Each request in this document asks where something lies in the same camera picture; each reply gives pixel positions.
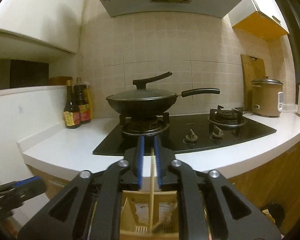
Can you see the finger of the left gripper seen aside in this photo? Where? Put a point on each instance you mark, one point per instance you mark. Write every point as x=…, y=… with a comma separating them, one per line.
x=14, y=194

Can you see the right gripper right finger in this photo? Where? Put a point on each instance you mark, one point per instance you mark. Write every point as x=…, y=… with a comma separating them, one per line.
x=157, y=145

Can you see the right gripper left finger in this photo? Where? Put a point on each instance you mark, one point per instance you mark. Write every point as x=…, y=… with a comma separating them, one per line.
x=140, y=155

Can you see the thin wooden chopstick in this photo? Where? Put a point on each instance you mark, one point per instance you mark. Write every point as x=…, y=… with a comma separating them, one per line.
x=152, y=189

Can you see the black gas stove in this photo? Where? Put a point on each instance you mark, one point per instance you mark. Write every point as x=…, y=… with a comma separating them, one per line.
x=185, y=133

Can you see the black wok with lid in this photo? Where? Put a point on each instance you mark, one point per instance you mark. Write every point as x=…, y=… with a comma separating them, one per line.
x=144, y=101

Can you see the tan plastic utensil basket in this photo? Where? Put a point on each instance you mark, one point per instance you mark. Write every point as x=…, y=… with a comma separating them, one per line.
x=134, y=220

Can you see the soy sauce bottle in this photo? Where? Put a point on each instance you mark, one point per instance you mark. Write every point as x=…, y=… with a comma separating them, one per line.
x=71, y=110

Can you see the cooking oil bottle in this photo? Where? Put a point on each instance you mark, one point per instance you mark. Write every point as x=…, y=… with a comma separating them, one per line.
x=82, y=100

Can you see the brown rice cooker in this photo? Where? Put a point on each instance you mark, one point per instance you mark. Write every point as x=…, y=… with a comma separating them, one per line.
x=267, y=97

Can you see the wooden cutting board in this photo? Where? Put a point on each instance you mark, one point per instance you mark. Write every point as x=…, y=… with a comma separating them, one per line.
x=252, y=68

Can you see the yellow wall cabinet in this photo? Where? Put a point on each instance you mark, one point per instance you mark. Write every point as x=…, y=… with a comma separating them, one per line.
x=267, y=23

